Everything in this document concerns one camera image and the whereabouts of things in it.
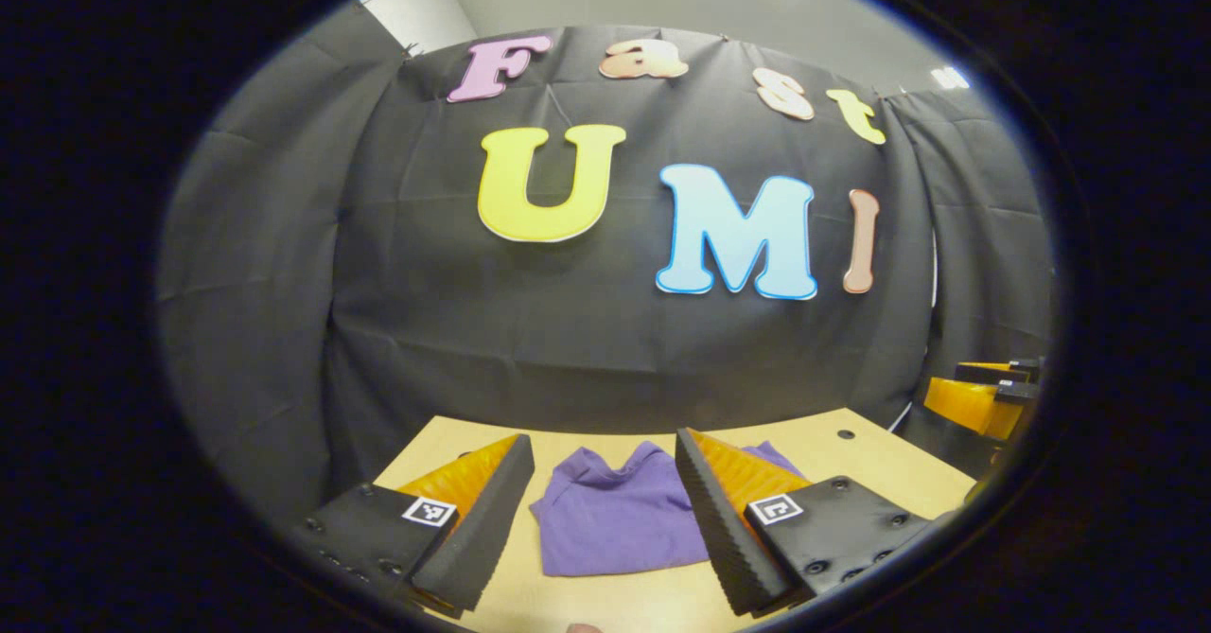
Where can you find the ceiling light panel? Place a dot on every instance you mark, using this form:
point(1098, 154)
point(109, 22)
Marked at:
point(950, 77)

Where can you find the black backdrop cloth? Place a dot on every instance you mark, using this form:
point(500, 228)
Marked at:
point(568, 349)

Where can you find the purple button shirt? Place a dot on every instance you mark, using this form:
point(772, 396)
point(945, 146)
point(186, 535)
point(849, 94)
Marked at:
point(615, 519)

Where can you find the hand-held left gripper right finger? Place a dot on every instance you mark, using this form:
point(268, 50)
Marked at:
point(719, 529)

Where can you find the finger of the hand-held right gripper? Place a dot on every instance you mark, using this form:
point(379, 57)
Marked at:
point(993, 369)
point(970, 406)

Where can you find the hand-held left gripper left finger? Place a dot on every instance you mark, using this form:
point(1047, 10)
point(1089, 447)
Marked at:
point(487, 538)

